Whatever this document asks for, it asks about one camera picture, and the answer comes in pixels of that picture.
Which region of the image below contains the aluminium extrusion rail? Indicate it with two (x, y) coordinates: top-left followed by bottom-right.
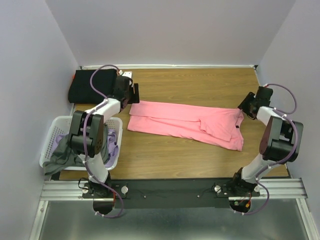
(40, 178), (308, 201)

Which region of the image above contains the grey t shirt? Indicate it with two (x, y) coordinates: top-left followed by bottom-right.
(42, 125), (116, 176)

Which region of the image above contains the pink t shirt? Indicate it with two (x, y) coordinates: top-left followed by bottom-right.
(127, 101), (244, 152)

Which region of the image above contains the white wall base trim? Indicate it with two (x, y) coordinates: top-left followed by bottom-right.
(79, 64), (257, 70)

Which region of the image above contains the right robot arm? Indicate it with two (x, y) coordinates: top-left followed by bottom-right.
(230, 83), (304, 196)

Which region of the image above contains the lavender t shirt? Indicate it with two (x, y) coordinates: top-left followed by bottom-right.
(54, 132), (119, 168)

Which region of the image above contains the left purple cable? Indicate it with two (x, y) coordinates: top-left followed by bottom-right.
(83, 64), (126, 218)

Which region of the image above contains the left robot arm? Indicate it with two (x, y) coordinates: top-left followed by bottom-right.
(67, 72), (140, 198)

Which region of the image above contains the black folded t shirt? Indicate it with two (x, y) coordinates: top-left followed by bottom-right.
(68, 68), (120, 105)

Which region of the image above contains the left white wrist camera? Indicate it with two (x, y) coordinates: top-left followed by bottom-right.
(118, 70), (133, 78)

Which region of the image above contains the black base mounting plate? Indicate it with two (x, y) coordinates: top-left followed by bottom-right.
(78, 178), (260, 209)

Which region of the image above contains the white plastic laundry basket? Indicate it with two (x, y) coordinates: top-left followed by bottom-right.
(39, 116), (123, 171)

